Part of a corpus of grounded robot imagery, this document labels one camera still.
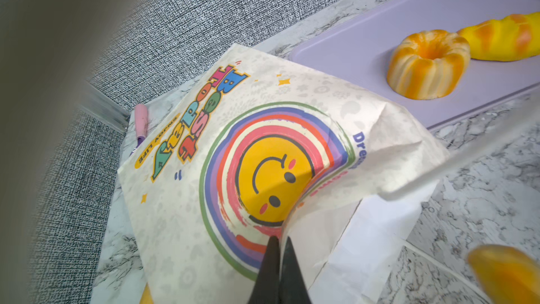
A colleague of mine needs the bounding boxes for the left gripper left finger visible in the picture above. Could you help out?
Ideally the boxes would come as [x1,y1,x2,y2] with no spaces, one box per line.
[248,236,281,304]

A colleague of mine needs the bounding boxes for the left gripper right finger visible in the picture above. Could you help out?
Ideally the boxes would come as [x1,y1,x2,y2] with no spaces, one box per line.
[280,237,312,304]

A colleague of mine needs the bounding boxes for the white paper gift bag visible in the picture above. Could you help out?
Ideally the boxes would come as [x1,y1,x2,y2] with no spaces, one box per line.
[117,43,540,304]

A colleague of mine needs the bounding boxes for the orange twisted fake bread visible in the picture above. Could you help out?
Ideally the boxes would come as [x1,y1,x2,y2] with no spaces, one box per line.
[468,244,539,304]

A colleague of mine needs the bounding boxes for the yellow ring fake bread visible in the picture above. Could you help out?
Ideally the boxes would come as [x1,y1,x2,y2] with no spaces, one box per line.
[386,30,471,100]

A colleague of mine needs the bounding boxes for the yellow oval fake bread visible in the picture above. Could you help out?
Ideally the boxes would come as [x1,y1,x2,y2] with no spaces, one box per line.
[458,12,539,62]

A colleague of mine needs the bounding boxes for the metal tongs white tips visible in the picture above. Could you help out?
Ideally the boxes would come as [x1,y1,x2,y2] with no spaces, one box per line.
[1,0,134,303]

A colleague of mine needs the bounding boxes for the purple toy rake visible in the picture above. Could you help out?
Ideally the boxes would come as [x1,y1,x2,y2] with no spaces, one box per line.
[131,104,149,153]

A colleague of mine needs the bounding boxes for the lilac plastic tray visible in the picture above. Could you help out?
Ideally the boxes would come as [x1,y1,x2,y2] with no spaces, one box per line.
[289,0,539,131]

